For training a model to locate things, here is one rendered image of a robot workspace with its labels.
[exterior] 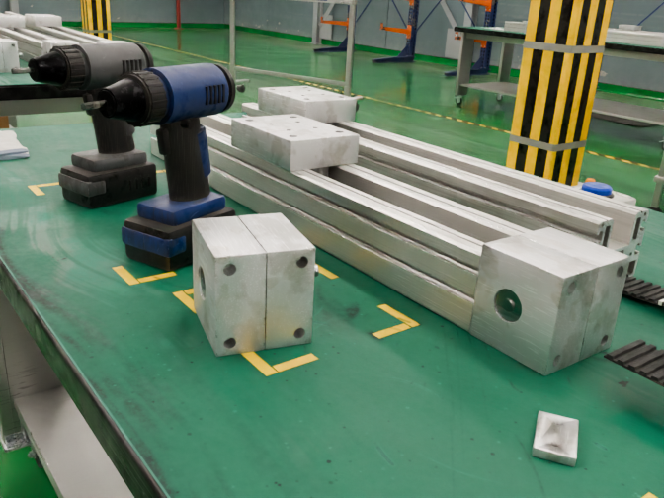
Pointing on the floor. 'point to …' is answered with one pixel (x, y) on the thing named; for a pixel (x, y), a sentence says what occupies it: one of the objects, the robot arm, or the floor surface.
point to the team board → (292, 74)
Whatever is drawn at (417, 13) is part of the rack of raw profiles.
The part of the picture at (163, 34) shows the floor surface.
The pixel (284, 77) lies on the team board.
